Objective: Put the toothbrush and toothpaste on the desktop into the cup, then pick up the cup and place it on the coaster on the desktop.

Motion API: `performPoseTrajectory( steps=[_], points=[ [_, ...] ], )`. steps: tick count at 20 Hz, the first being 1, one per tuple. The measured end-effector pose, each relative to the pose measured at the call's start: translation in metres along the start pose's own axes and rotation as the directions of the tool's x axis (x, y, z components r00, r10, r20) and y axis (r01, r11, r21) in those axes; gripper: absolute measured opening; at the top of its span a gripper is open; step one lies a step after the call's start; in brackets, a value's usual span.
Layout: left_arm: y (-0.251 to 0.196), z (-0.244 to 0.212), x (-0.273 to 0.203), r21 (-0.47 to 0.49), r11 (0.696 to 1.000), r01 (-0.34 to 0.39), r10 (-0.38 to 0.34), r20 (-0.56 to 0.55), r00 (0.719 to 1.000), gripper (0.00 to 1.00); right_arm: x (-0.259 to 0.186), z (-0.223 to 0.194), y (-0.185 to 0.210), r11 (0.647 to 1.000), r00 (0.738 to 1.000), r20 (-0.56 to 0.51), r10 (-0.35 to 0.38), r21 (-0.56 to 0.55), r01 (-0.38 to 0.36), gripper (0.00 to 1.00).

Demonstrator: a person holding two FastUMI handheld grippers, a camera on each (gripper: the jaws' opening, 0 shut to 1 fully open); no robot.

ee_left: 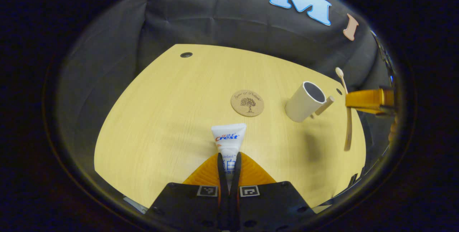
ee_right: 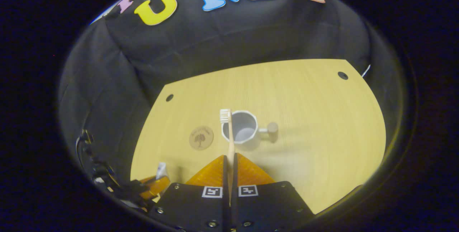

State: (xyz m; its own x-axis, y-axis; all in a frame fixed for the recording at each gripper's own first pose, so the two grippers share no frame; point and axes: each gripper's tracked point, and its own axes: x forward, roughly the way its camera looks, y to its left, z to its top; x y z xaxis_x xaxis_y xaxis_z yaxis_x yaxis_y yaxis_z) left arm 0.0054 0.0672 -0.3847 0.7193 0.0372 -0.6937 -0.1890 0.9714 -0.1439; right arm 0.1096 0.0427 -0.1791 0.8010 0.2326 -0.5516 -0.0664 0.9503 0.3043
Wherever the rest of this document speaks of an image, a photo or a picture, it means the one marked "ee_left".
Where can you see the beige toothbrush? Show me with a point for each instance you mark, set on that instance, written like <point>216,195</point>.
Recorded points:
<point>348,131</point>

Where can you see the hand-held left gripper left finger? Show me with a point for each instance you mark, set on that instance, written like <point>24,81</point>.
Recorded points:
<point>223,192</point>

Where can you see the round cork coaster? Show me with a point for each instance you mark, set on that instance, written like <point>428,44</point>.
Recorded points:
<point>247,103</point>

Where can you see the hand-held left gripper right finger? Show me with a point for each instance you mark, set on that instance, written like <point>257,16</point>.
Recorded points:
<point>235,192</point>

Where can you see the light wooden desktop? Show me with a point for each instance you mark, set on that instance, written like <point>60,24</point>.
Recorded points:
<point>172,117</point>

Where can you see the white toothpaste tube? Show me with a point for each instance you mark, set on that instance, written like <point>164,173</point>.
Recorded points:
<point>229,138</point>

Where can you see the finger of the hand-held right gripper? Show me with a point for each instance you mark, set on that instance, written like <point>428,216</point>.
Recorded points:
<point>365,101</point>

